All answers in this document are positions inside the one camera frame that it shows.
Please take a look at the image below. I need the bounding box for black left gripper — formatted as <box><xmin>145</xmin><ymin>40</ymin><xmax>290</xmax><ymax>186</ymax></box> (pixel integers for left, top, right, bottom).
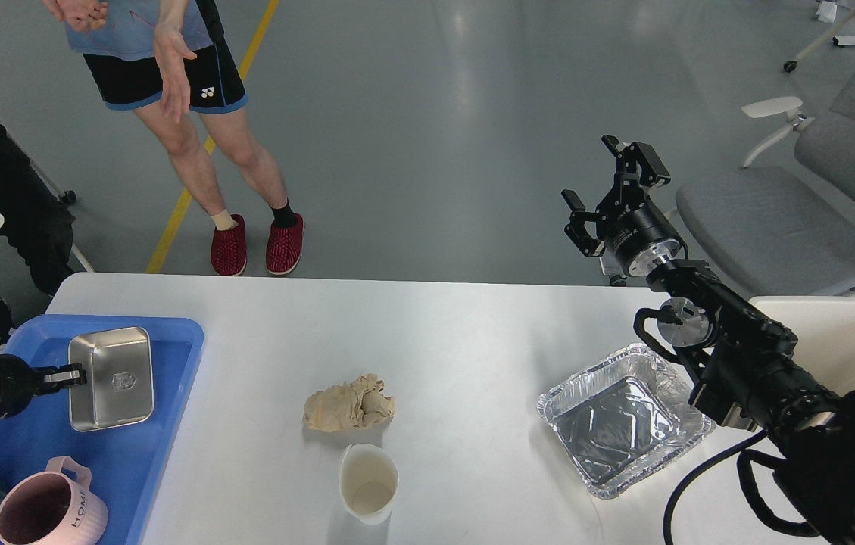
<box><xmin>0</xmin><ymin>354</ymin><xmax>87</xmax><ymax>419</ymax></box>

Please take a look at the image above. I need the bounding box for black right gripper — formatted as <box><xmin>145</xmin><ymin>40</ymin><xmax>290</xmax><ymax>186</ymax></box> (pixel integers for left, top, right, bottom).
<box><xmin>561</xmin><ymin>135</ymin><xmax>685</xmax><ymax>277</ymax></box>

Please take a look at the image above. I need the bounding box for stainless steel tray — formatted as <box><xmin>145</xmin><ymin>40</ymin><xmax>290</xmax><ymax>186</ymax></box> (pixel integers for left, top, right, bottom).
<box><xmin>67</xmin><ymin>325</ymin><xmax>154</xmax><ymax>432</ymax></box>

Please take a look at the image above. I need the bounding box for pink ribbed mug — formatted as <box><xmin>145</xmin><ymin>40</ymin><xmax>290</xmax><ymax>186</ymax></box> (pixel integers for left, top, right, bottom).
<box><xmin>0</xmin><ymin>456</ymin><xmax>109</xmax><ymax>544</ymax></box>

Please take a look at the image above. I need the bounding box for aluminium foil tray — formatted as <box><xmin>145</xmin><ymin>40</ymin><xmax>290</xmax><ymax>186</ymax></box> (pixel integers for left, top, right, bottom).
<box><xmin>537</xmin><ymin>342</ymin><xmax>716</xmax><ymax>500</ymax></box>

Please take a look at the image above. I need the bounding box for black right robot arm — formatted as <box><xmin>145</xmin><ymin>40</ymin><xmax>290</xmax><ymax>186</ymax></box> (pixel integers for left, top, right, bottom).
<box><xmin>562</xmin><ymin>135</ymin><xmax>855</xmax><ymax>544</ymax></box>

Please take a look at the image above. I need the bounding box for blue plastic bin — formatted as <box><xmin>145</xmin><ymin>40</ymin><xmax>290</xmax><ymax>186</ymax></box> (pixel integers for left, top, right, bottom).
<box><xmin>0</xmin><ymin>314</ymin><xmax>204</xmax><ymax>544</ymax></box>

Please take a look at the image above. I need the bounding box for grey office chair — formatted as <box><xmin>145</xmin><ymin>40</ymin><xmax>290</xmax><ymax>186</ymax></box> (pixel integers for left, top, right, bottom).
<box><xmin>672</xmin><ymin>73</ymin><xmax>855</xmax><ymax>296</ymax></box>

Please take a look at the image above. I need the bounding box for distant white chair base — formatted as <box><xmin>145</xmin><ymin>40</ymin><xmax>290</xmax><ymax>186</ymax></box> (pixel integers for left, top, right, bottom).
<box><xmin>782</xmin><ymin>0</ymin><xmax>855</xmax><ymax>73</ymax></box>

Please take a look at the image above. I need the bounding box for cream plastic bin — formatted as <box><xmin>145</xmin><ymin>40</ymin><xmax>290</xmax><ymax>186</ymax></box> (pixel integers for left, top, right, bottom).
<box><xmin>750</xmin><ymin>296</ymin><xmax>855</xmax><ymax>394</ymax></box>

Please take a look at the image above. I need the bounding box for crumpled brown paper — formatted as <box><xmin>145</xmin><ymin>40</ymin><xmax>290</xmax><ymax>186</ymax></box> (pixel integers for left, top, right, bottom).
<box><xmin>303</xmin><ymin>373</ymin><xmax>395</xmax><ymax>432</ymax></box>

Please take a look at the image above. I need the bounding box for white paper cup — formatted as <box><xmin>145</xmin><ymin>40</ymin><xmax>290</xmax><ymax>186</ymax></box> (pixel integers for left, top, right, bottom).
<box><xmin>338</xmin><ymin>443</ymin><xmax>399</xmax><ymax>525</ymax></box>

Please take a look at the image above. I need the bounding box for standing person in shorts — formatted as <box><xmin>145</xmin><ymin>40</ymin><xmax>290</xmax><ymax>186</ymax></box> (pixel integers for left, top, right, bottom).
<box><xmin>44</xmin><ymin>1</ymin><xmax>304</xmax><ymax>276</ymax></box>

